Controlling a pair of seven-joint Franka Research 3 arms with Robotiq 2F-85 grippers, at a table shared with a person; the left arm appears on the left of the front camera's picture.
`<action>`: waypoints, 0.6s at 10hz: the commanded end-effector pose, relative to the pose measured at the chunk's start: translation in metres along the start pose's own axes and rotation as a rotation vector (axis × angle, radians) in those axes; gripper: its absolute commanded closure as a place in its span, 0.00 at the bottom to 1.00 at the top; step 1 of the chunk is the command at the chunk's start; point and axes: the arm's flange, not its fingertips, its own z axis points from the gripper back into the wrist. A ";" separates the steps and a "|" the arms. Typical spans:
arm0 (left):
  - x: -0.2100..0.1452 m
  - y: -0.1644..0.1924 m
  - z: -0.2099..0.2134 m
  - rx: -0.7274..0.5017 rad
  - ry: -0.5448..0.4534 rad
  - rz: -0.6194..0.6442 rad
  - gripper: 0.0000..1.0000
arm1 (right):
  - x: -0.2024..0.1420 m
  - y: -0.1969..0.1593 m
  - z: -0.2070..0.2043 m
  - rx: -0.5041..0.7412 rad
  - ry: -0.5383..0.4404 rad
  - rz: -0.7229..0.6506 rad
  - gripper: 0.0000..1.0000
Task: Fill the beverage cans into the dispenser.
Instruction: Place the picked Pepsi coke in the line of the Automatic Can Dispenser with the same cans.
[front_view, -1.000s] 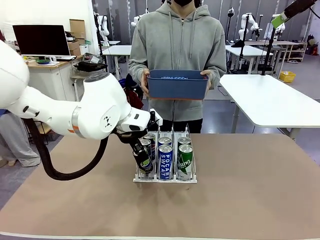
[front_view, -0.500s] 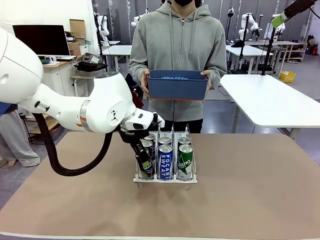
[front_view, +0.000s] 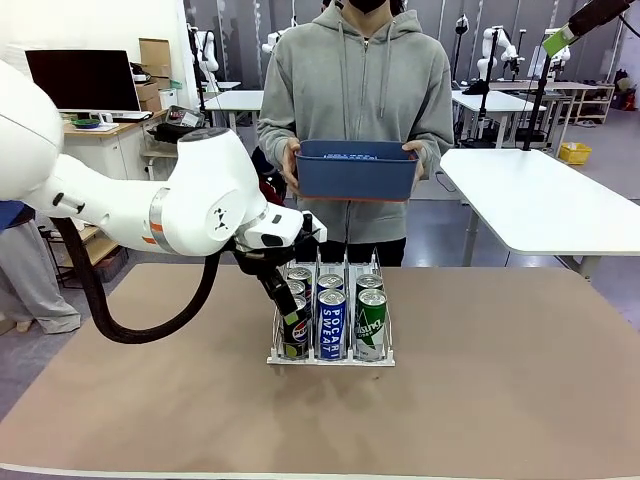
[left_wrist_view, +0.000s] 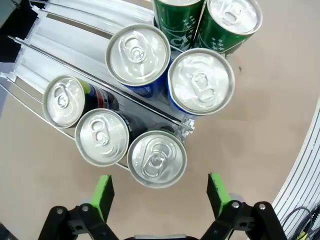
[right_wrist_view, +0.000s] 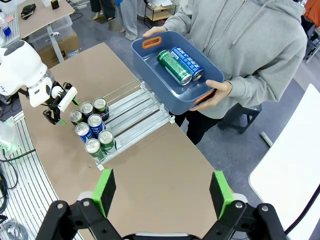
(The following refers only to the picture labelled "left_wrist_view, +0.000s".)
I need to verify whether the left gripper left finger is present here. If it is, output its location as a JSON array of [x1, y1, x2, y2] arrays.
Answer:
[[37, 174, 119, 240]]

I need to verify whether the green Chilsung cider can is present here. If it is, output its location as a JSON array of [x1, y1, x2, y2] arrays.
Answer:
[[193, 0, 263, 58], [152, 0, 205, 50]]

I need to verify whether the silver can back left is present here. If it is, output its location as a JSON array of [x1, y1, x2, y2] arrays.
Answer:
[[74, 108, 137, 168]]

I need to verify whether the blue Pocari Sweat can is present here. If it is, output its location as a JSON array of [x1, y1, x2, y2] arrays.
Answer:
[[166, 47, 236, 118], [104, 24, 173, 95]]

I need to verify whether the white ribbed panel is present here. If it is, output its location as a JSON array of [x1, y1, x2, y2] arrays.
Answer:
[[271, 96, 320, 240]]

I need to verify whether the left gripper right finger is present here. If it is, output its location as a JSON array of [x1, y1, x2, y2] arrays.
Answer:
[[199, 172, 288, 240]]

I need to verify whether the white wire can dispenser rack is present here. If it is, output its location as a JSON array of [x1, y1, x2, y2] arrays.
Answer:
[[0, 0, 196, 173]]

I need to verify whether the black Pepsi can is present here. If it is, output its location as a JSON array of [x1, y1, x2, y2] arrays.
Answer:
[[126, 128, 188, 189], [42, 74, 123, 130]]

